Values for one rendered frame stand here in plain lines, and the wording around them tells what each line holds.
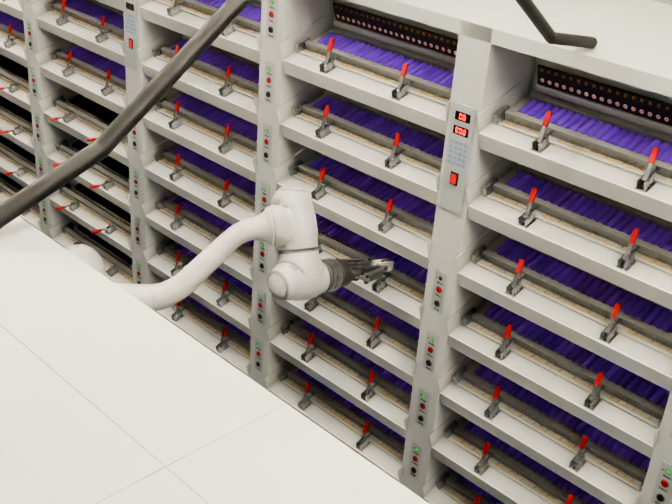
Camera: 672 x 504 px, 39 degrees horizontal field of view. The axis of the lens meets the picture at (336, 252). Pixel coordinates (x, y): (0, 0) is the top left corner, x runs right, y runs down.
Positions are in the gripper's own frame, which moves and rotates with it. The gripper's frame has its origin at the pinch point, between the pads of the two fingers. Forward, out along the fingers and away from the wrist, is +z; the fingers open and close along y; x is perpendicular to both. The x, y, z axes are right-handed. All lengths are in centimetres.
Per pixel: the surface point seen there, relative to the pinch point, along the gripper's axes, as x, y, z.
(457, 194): 30.6, 24.4, -9.3
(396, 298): -7.4, 6.9, 1.0
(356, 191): 16.4, -16.2, 1.3
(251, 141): 17, -63, 2
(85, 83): 11, -152, -3
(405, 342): -22.0, 8.5, 8.5
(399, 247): 8.9, 7.3, -4.1
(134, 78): 23, -117, -8
